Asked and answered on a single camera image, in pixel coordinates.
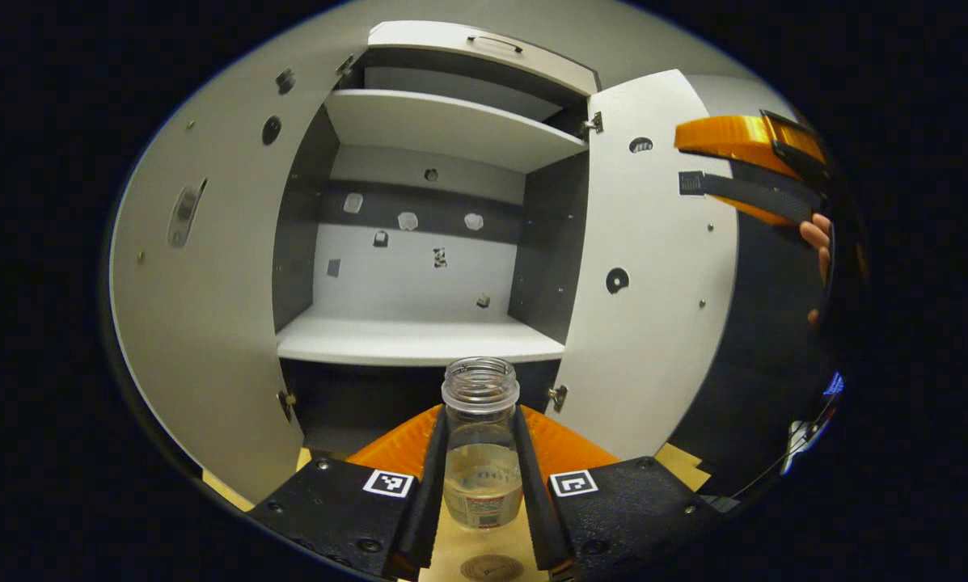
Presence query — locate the white cabinet shelf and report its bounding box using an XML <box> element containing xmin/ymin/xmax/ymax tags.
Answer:
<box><xmin>323</xmin><ymin>89</ymin><xmax>590</xmax><ymax>175</ymax></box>

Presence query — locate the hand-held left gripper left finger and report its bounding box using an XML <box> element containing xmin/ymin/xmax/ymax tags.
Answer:
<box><xmin>245</xmin><ymin>404</ymin><xmax>450</xmax><ymax>581</ymax></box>

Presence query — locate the grey cabinet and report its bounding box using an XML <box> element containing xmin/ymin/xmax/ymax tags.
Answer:
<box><xmin>272</xmin><ymin>20</ymin><xmax>602</xmax><ymax>460</ymax></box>

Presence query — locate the clear glass bottle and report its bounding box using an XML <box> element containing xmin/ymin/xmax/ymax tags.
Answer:
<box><xmin>441</xmin><ymin>356</ymin><xmax>525</xmax><ymax>530</ymax></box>

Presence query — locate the grey cabinet door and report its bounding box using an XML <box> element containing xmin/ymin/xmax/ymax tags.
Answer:
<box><xmin>109</xmin><ymin>36</ymin><xmax>363</xmax><ymax>506</ymax></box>
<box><xmin>547</xmin><ymin>69</ymin><xmax>739</xmax><ymax>462</ymax></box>

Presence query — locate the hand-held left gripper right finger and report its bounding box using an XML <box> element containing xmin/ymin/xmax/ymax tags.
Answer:
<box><xmin>512</xmin><ymin>404</ymin><xmax>727</xmax><ymax>582</ymax></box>

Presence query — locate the grey cabinet drawer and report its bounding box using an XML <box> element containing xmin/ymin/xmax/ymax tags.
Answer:
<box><xmin>368</xmin><ymin>20</ymin><xmax>600</xmax><ymax>96</ymax></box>

